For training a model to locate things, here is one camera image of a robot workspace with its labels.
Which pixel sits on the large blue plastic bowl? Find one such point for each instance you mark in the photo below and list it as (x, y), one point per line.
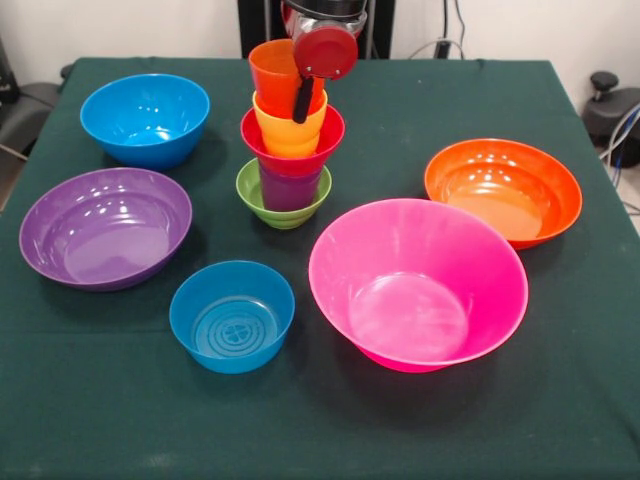
(145, 130)

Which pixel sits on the orange plastic bowl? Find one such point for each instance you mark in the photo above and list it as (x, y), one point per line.
(500, 195)

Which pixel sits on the small blue plastic bowl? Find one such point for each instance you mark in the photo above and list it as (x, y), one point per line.
(230, 325)

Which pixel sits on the orange plastic cup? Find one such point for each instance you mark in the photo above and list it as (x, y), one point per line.
(272, 85)

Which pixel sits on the purple plastic cup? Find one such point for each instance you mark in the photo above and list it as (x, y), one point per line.
(290, 195)

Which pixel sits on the green plastic bowl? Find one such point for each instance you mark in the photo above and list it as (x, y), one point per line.
(290, 220)

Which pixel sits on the black chair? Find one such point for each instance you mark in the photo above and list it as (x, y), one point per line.
(25, 110)

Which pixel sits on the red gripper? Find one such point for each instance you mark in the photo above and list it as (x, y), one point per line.
(325, 52)

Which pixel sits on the purple plastic bowl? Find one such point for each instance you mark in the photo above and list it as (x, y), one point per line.
(100, 235)

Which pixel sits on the red plastic bowl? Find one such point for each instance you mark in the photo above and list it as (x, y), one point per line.
(295, 166)

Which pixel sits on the yellow plastic cup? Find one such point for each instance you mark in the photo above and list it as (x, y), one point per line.
(285, 137)

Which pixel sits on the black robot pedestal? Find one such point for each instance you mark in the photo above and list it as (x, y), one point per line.
(257, 25)

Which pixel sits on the pink plastic bowl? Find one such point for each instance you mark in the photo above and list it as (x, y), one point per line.
(415, 300)

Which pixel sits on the dark green tablecloth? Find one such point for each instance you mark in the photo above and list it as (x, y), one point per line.
(320, 425)

